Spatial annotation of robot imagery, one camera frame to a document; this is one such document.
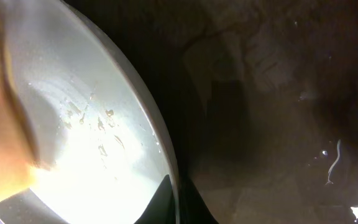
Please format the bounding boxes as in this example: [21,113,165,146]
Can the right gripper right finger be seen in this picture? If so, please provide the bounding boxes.
[179,177,218,224]

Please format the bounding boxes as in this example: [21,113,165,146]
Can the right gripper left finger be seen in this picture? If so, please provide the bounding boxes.
[135,175,176,224]

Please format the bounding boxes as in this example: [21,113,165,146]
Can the light grey plate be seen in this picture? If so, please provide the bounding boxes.
[0,1,180,223]

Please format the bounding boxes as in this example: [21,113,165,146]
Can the green yellow sponge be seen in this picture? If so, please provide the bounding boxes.
[0,23,39,202]

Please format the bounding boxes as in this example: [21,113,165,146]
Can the large brown tray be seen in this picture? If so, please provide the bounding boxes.
[70,0,358,223]

